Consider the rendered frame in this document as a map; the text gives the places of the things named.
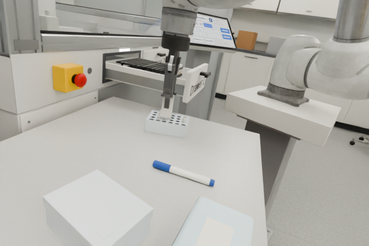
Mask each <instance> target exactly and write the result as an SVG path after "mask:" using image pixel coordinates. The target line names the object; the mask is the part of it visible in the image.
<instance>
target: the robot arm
mask: <svg viewBox="0 0 369 246"><path fill-rule="evenodd" d="M253 1H255V0H163V9H162V15H161V25H160V29H161V30H162V31H165V33H164V34H163V35H162V41H161V47H162V48H165V49H168V50H169V55H167V56H166V58H165V76H164V88H163V94H161V96H162V97H163V102H162V107H161V116H160V118H163V119H169V120H170V119H171V115H172V108H173V103H174V95H176V92H174V91H175V87H176V80H177V73H178V71H179V67H180V63H181V57H179V56H180V51H181V52H187V51H189V45H190V40H191V39H190V37H188V36H189V35H193V34H194V33H193V31H194V27H195V24H196V19H197V13H198V8H200V7H203V8H208V9H231V8H238V7H242V6H244V5H247V4H249V3H251V2H253ZM306 88H309V89H312V90H314V91H317V92H320V93H323V94H326V95H329V96H332V97H337V98H341V99H349V100H365V99H369V0H339V5H338V11H337V17H336V23H335V27H334V34H333V37H331V38H330V39H329V40H328V41H327V42H326V43H325V44H324V45H323V48H322V49H321V43H320V42H319V40H318V39H316V38H315V37H314V36H310V35H291V36H290V37H289V38H287V39H286V40H285V41H284V42H283V44H282V45H281V47H280V49H279V51H278V53H277V55H276V58H275V61H274V64H273V67H272V70H271V76H270V80H269V84H268V86H267V89H265V90H262V91H258V92H257V94H258V95H260V96H264V97H267V98H271V99H274V100H277V101H280V102H283V103H286V104H289V105H292V106H294V107H299V105H301V104H303V103H306V102H309V99H308V98H306V97H304V94H305V90H306Z"/></svg>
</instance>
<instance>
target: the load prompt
mask: <svg viewBox="0 0 369 246"><path fill-rule="evenodd" d="M196 20H200V21H205V22H209V23H214V24H217V22H216V19H215V18H210V17H207V16H202V15H197V19H196Z"/></svg>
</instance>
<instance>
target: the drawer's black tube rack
mask: <svg viewBox="0 0 369 246"><path fill-rule="evenodd" d="M116 63H119V64H121V65H122V66H123V64H124V65H129V66H127V67H130V68H135V69H140V70H144V71H149V72H154V73H157V74H162V75H164V74H165V73H164V71H165V63H160V62H157V61H151V60H146V59H141V58H134V59H127V60H120V61H116ZM181 76H182V74H179V75H177V78H179V77H181Z"/></svg>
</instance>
